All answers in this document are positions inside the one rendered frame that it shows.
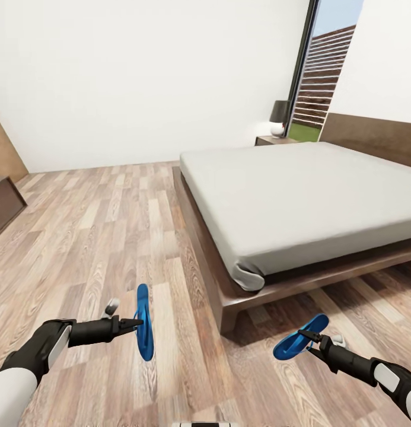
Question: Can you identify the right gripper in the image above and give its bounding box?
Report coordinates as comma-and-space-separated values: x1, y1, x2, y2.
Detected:
298, 329, 356, 377

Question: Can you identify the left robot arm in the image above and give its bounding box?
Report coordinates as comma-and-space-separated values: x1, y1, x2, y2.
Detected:
0, 299, 144, 427

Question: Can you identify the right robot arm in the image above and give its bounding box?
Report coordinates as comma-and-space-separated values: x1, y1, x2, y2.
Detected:
298, 329, 411, 421

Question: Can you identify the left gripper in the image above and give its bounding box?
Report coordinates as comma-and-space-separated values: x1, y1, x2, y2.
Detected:
85, 316, 144, 345

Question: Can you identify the sandal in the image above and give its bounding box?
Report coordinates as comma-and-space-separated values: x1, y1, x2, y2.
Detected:
273, 313, 329, 361
133, 283, 154, 362

